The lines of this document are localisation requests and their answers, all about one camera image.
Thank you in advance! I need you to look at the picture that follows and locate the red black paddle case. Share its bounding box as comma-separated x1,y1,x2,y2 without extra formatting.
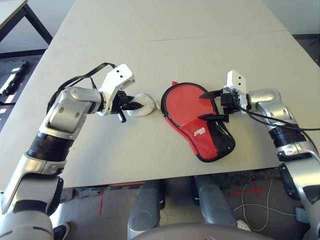
160,80,237,163

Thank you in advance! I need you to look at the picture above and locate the grey right robot leg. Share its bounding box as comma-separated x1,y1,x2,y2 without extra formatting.
194,175,238,227

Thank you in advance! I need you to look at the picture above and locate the black floor rack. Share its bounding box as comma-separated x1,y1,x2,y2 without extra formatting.
0,59,29,95

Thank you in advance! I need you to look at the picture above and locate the white floor cable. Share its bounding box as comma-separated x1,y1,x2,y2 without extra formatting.
232,178,297,232

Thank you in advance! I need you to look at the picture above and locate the red floor tape strip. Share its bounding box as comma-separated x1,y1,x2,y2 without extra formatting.
99,189,105,216

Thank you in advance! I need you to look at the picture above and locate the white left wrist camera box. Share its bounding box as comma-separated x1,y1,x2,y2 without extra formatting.
96,63,136,118

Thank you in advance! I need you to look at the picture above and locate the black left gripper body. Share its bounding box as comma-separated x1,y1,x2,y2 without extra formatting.
111,90,130,124

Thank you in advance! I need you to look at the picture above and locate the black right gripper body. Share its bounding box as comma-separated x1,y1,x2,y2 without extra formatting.
219,88,242,116

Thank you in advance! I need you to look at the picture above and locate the grey robot torso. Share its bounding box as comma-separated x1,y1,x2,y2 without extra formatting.
134,223,276,240

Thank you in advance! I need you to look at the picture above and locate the black frame side desk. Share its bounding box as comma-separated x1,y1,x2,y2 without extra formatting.
0,0,54,46

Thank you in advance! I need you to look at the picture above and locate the red ping-pong paddle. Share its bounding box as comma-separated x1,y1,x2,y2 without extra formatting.
164,84,216,126

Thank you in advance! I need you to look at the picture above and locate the red floor tape cross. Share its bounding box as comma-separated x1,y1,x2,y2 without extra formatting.
229,179,265,199

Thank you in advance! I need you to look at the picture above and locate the dark sneaker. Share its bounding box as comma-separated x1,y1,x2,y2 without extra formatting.
53,221,72,240

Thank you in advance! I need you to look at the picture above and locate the white power strip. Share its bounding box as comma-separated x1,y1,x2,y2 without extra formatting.
236,219,252,231

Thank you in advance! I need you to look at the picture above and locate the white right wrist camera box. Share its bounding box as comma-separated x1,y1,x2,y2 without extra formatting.
223,70,251,112

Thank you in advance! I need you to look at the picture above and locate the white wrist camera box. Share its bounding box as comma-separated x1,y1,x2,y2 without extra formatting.
96,63,136,118
223,70,251,112

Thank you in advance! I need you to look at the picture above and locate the grey left robot leg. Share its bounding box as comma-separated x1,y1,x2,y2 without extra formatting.
127,179,161,240

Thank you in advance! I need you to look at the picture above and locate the black flat cable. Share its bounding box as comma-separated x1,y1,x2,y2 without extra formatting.
46,62,118,111

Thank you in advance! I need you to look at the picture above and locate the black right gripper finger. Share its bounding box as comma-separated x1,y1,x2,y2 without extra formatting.
199,90,223,100
196,112,230,124

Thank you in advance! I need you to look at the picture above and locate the grey robot leg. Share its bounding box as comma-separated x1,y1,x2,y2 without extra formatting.
194,175,238,227
127,179,161,240

